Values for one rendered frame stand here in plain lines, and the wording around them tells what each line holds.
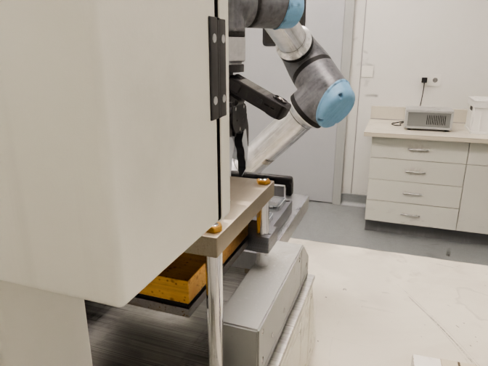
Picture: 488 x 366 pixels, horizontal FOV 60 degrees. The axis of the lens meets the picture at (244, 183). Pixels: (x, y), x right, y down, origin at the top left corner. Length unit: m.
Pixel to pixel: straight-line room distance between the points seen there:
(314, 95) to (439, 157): 2.05
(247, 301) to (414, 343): 0.47
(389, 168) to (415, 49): 0.97
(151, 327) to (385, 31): 3.19
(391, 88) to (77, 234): 3.41
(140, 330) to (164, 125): 0.40
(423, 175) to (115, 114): 2.95
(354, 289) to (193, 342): 0.55
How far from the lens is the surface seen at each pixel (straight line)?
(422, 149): 3.02
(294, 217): 0.79
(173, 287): 0.42
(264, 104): 0.72
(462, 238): 3.32
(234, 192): 0.48
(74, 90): 0.18
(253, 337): 0.45
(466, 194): 3.14
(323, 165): 3.68
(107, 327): 0.59
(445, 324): 0.96
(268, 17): 0.78
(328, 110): 1.08
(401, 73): 3.55
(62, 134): 0.19
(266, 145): 1.18
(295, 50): 1.11
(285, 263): 0.56
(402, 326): 0.93
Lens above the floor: 1.26
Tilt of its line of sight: 17 degrees down
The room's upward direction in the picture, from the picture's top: straight up
